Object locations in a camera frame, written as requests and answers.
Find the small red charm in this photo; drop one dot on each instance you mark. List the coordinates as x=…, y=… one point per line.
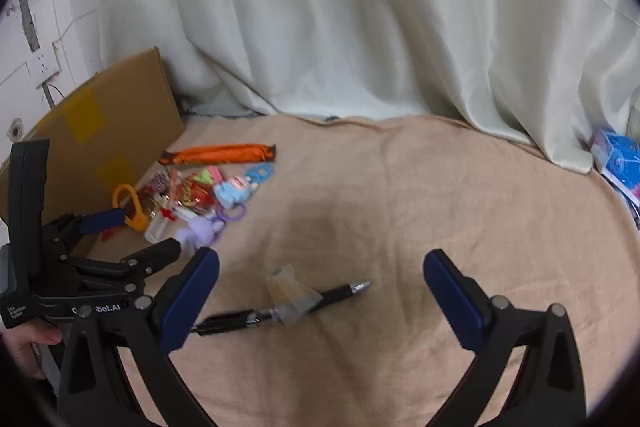
x=107, y=234

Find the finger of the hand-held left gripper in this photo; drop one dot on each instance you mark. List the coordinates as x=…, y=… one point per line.
x=155, y=254
x=102, y=221

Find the white plastic tool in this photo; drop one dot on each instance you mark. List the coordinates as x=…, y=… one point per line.
x=157, y=228

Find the blue tissue pack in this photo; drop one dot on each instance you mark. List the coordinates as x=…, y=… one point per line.
x=620, y=157

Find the dark red striped packet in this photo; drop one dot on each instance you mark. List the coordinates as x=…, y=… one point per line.
x=156, y=183

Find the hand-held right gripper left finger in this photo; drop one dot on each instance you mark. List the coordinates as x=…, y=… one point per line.
x=190, y=297

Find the white curtain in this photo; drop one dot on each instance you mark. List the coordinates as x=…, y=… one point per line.
x=350, y=7

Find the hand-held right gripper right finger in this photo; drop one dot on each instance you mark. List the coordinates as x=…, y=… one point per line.
x=452, y=302

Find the clear plastic wrapper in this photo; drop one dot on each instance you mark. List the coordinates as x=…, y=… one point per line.
x=290, y=297

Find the orange pouch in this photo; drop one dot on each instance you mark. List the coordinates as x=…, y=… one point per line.
x=220, y=153

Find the white wall socket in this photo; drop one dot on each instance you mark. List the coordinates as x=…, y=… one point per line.
x=44, y=67

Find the person's left hand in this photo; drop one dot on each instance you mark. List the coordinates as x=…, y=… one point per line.
x=30, y=343

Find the red and green candy pack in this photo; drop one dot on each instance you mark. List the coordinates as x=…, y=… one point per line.
x=197, y=197

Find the beige blanket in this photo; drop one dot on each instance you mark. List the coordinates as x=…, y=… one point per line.
x=400, y=207

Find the black pen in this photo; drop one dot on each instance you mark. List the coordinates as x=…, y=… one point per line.
x=340, y=292

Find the brown cardboard box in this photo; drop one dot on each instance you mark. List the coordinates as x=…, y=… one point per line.
x=100, y=132

